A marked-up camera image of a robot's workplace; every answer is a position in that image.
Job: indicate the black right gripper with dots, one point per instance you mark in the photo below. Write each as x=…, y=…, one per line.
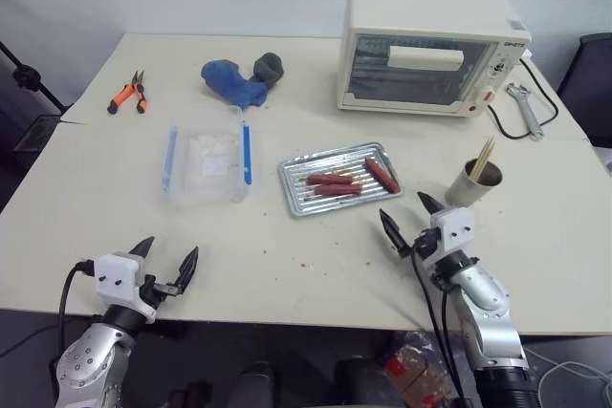
x=424, y=245

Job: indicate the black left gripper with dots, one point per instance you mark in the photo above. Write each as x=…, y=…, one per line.
x=151, y=285

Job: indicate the red sausage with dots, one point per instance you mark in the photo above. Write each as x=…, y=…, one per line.
x=339, y=189
x=330, y=179
x=382, y=175

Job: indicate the brown paper cup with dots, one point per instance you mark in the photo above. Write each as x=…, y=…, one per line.
x=466, y=188

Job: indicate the clear container with blue clips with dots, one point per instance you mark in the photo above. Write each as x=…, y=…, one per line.
x=208, y=183

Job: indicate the ribbed silver metal tray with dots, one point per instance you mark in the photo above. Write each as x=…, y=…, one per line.
x=306, y=198

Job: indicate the red and brown plastic bag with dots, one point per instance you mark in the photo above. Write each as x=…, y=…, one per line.
x=416, y=372

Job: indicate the silver adjustable wrench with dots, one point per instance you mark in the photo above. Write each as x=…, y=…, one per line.
x=526, y=112

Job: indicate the dark rounded shape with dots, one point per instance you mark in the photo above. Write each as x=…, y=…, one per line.
x=255, y=386

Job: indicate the cream toaster oven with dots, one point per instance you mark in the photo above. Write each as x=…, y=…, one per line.
x=416, y=49

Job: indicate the blue cloth glove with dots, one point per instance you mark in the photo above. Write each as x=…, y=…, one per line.
x=232, y=80

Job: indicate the dark grey cloth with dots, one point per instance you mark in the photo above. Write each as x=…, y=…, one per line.
x=268, y=69

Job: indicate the dark office chair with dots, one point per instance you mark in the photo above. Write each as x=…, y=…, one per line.
x=590, y=88

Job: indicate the black tripod stand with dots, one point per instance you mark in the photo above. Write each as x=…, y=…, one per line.
x=28, y=76

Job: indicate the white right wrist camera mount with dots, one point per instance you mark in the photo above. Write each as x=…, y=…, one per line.
x=454, y=229

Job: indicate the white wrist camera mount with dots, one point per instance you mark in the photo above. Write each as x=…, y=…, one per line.
x=454, y=229
x=116, y=279

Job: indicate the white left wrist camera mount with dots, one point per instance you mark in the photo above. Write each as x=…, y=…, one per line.
x=116, y=279

